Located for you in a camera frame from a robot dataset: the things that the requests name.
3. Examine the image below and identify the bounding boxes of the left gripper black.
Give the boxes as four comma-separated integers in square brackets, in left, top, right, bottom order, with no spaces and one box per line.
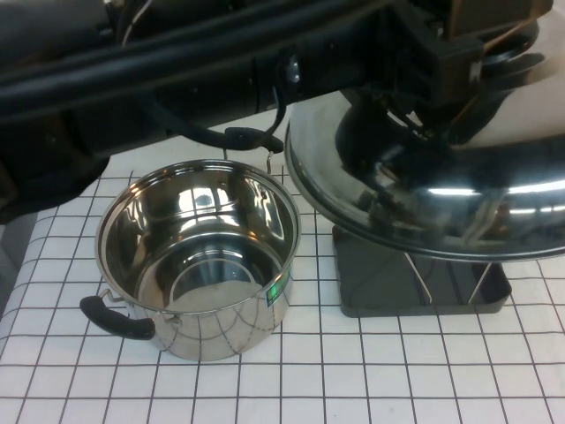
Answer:
[365,0,538,108]

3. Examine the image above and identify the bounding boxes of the stainless steel pot lid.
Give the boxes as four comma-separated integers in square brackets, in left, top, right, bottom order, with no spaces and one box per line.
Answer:
[284,0,565,262]

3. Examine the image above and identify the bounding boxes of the white black-grid tablecloth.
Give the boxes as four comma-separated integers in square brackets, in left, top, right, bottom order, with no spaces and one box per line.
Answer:
[0,163,565,424]

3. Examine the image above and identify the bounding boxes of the thin black cable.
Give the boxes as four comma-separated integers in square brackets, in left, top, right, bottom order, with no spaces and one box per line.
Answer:
[262,48,295,142]

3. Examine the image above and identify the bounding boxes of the black tray wire lid rack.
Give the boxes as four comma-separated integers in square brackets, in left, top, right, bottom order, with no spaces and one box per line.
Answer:
[330,223,513,319]

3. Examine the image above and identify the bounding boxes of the thick black cable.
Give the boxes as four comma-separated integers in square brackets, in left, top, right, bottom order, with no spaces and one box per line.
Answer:
[145,95,231,149]

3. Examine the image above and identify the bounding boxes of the stainless steel pot black handles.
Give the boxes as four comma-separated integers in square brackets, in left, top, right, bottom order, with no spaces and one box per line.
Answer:
[79,126,304,363]

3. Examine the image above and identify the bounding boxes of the thin white wire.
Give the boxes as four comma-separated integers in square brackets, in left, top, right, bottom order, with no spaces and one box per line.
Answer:
[119,0,149,46]

